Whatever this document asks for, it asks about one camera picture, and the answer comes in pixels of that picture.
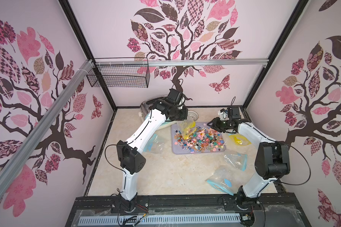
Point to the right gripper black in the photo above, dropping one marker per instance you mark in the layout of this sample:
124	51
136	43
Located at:
218	124

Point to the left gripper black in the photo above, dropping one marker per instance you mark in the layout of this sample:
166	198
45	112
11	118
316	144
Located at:
183	116

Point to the candy bag yellow zip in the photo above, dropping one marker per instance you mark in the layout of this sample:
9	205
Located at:
187	128
239	139

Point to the lavender plastic tray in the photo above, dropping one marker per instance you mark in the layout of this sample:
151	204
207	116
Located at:
198	142

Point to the candy bag blue zip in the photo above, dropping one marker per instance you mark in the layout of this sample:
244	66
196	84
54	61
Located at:
236	160
223	179

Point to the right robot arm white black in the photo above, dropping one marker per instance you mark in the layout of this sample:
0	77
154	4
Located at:
272	159

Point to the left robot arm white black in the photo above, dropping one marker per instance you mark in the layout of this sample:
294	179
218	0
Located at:
129	152

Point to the pile of candies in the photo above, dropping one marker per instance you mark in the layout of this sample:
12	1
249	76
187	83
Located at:
200	140

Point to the white sink strainer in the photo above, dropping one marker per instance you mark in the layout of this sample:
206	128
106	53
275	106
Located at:
193	115

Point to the mint green toaster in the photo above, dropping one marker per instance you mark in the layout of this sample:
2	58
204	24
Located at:
145	109

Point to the black wire basket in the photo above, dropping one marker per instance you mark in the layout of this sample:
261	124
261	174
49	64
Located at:
122	72

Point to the aluminium rail back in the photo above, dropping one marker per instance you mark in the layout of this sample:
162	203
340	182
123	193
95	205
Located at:
165	63

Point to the aluminium rail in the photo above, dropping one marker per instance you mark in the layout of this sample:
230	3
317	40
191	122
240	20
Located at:
165	63
16	163

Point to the black base frame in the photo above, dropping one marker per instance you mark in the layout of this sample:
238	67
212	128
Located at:
270	210

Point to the white cable duct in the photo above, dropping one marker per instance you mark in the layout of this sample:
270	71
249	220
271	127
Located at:
158	220

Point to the aluminium rail left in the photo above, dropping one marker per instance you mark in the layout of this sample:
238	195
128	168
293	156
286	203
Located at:
16	163

